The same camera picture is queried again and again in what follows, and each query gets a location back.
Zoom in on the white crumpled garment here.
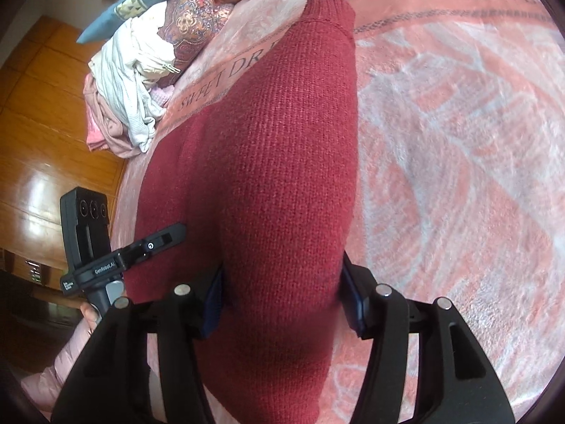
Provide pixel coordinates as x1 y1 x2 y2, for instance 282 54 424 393
88 2 181 153

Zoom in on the blue pillow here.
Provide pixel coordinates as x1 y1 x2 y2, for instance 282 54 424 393
76 0 191 45

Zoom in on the paisley patterned pillow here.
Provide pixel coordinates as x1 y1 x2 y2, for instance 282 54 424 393
160 0 236 88

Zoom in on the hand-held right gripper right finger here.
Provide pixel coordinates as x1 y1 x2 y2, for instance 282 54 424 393
338 252 517 424

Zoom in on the person's left hand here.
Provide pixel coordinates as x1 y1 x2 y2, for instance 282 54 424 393
79 301 103 333

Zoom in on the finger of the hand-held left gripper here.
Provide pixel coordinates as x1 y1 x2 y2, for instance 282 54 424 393
118 224 187 270

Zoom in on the light pink knit garment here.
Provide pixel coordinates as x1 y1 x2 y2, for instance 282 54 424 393
151 85 176 109

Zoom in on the person's left forearm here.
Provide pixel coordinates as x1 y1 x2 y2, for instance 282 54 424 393
21 318 103 411

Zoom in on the pink floral blanket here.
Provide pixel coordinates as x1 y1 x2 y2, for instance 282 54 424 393
101 0 565 424

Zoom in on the dark red knit sweater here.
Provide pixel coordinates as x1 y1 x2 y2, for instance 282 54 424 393
132 0 358 424

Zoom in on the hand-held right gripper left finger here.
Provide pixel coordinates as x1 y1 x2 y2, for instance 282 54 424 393
50 269 227 424

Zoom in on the pink folded garment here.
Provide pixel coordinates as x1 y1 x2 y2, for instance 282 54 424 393
84 73 175 158

